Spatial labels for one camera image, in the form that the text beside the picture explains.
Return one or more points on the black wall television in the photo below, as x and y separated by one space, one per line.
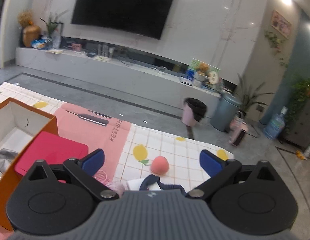
143 17

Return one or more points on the pink space heater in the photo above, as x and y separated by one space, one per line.
238 130

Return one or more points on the marble TV console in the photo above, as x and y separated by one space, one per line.
135 79

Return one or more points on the navy blue fabric band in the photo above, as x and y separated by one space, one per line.
153 180

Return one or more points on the pink restaurant placemat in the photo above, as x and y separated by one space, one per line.
81 125

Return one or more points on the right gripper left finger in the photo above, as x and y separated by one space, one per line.
81 173

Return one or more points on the lemon pattern checked tablecloth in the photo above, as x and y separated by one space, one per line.
142 146

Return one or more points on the grey drawer cabinet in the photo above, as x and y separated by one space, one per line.
299 130

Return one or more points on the pink trash bin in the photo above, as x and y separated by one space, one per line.
194 111

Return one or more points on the golden vase with dried flowers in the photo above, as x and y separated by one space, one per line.
29 30

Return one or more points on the teddy bear toy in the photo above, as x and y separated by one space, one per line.
203 68

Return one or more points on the grey silver cloth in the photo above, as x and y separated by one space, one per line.
6 158

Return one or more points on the pink peach ball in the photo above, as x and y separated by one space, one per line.
160 166

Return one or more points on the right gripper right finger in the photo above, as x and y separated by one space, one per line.
221 172

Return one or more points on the white tissue pack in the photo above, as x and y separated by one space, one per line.
134 185

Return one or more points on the potted green plant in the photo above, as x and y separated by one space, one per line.
249 96

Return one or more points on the blue water bottle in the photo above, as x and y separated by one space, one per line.
275 125

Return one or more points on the orange white cardboard box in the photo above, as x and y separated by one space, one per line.
19 126

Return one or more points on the grey-blue pedal bin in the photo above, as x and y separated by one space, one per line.
225 112

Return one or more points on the red box lid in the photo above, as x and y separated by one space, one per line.
48 147

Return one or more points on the framed wall picture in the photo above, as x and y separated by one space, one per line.
281 24

